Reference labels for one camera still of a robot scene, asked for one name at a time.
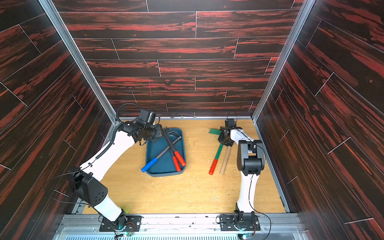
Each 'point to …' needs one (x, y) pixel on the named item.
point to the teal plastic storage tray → (165, 165)
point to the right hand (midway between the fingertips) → (224, 141)
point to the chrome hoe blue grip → (143, 169)
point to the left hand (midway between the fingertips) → (162, 132)
